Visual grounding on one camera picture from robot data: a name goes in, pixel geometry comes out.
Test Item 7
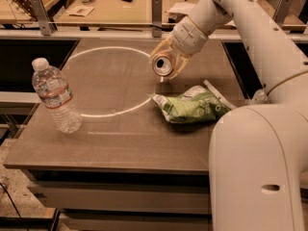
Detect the orange soda can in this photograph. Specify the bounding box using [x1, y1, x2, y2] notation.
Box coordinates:
[152, 52, 175, 77]

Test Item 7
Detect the right metal bracket post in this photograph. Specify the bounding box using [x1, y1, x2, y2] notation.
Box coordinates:
[273, 0, 294, 27]

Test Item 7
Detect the black floor cable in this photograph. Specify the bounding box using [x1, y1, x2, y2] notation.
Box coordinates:
[0, 182, 30, 231]

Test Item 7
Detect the green chip bag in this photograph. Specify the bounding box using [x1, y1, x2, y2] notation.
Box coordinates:
[150, 80, 236, 124]

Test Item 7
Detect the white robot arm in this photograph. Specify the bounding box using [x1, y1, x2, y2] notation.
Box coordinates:
[151, 0, 308, 231]

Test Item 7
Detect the left metal bracket post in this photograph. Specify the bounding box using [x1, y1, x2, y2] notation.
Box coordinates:
[30, 0, 54, 36]

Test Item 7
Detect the small paper card left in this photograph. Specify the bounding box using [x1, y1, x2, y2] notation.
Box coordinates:
[67, 5, 94, 16]

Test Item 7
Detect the centre metal bracket post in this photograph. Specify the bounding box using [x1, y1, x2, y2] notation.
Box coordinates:
[151, 0, 163, 38]

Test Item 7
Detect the metal bracket post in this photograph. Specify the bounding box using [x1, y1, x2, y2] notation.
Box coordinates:
[273, 0, 294, 27]
[30, 0, 54, 36]
[151, 0, 163, 38]

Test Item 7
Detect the clear plastic water bottle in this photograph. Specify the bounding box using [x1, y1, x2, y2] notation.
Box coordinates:
[32, 58, 82, 134]

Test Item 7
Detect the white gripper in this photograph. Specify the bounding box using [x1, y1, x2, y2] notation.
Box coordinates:
[150, 16, 208, 79]

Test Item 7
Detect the white paper sheet centre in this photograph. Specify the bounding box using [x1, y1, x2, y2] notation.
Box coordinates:
[167, 2, 195, 15]

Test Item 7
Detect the left sanitizer pump bottle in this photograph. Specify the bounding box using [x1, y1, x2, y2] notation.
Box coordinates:
[251, 90, 269, 105]

